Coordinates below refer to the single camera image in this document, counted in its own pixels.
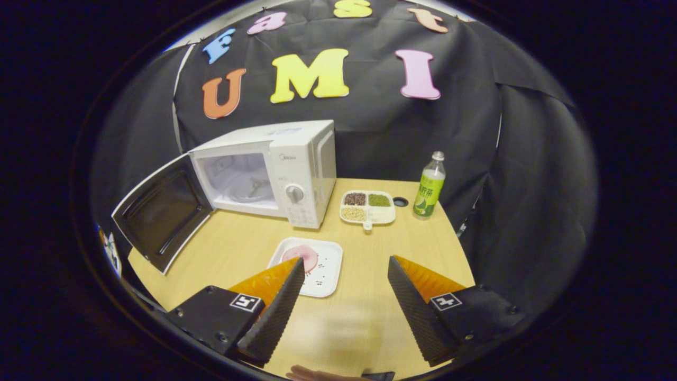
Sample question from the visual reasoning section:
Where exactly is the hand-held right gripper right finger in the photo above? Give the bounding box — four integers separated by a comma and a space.
387, 255, 527, 367

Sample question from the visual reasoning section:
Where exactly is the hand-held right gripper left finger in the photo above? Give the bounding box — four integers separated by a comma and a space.
165, 258, 306, 366

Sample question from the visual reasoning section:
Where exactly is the white square plate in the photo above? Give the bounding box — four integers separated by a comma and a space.
266, 237, 344, 298

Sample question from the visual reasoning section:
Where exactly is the white microwave oven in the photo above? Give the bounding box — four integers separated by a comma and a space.
111, 120, 337, 276

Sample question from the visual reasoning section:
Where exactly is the white divided snack tray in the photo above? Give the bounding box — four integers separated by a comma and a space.
339, 190, 397, 232

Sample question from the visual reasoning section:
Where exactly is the green drink bottle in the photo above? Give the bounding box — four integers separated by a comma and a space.
413, 151, 446, 220

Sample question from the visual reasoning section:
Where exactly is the black backdrop cloth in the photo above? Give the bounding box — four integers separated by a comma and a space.
90, 0, 598, 318

